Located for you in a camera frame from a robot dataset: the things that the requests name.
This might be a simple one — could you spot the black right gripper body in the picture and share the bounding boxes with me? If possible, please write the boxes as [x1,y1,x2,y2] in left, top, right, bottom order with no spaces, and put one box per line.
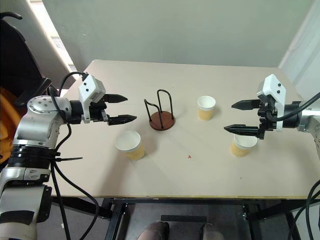
[257,96,279,140]

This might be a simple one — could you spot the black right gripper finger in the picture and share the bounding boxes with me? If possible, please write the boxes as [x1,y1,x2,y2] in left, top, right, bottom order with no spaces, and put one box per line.
[223,123,260,137]
[231,99,262,111]

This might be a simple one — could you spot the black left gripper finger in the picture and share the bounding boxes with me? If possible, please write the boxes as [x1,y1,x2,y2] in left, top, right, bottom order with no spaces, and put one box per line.
[103,94,129,104]
[107,114,138,126]

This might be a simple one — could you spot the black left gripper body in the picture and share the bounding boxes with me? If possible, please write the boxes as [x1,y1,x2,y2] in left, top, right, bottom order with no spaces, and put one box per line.
[88,99,111,123]

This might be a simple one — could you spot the yellow paper cup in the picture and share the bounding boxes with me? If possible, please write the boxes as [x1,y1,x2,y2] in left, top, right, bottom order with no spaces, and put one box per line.
[115,130,146,161]
[196,95,217,122]
[229,133,258,158]

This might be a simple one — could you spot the orange cloth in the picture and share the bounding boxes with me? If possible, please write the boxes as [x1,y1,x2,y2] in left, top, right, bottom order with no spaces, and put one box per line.
[0,86,23,163]

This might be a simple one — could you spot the black office chair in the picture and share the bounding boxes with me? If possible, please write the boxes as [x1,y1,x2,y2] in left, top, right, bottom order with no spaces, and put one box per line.
[0,11,53,107]

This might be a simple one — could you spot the dark rounded shape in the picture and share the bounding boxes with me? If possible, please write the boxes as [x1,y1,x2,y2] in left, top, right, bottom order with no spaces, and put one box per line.
[136,220,171,240]
[201,222,225,240]

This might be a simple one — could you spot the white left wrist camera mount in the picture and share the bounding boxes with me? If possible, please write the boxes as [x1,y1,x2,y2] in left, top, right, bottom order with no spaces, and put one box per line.
[78,74,107,124]

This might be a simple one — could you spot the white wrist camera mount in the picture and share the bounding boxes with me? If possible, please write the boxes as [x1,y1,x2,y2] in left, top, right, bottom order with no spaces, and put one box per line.
[78,74,107,124]
[256,73,289,133]

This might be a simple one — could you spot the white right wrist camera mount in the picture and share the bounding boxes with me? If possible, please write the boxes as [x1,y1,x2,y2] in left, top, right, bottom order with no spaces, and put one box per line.
[256,73,289,133]

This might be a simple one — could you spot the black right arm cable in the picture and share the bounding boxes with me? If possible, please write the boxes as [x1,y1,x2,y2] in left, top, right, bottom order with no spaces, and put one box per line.
[265,91,320,123]

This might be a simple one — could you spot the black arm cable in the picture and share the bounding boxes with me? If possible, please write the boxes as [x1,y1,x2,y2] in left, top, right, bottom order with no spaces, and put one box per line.
[47,71,113,240]
[265,91,320,123]

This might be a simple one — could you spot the brown wire cup holder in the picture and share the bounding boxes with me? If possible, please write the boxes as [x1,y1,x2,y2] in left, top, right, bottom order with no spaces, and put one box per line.
[143,89,177,131]

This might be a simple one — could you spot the black cable tie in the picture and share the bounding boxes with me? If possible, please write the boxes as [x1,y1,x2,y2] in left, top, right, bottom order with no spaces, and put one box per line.
[52,156,84,163]

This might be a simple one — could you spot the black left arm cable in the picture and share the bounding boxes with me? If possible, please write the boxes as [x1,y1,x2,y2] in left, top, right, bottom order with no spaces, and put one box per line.
[47,71,113,240]

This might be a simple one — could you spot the black hanging cable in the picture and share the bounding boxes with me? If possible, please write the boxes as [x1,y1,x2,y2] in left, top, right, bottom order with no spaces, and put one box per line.
[286,179,320,240]

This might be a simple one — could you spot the black metal table frame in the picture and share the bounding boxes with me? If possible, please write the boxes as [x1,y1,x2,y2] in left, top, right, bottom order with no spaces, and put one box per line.
[50,196,320,240]

